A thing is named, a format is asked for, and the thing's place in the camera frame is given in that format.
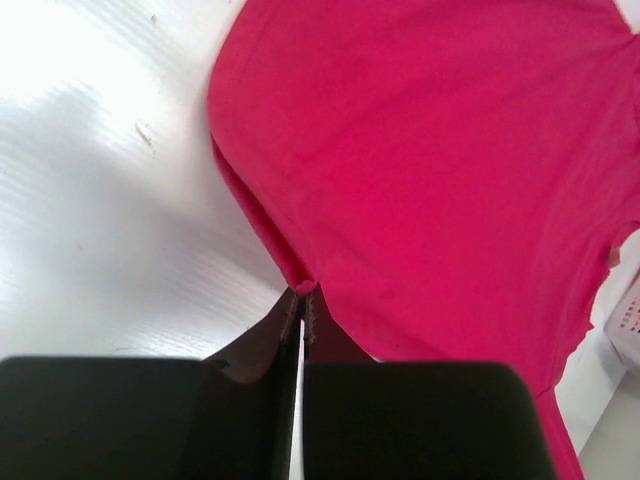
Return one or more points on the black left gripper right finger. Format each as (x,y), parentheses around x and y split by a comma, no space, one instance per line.
(363,419)

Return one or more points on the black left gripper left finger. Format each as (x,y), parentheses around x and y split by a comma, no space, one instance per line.
(229,416)

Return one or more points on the magenta t shirt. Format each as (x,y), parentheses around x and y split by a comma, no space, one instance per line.
(454,175)

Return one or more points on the white perforated plastic basket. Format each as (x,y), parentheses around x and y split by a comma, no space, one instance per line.
(622,327)

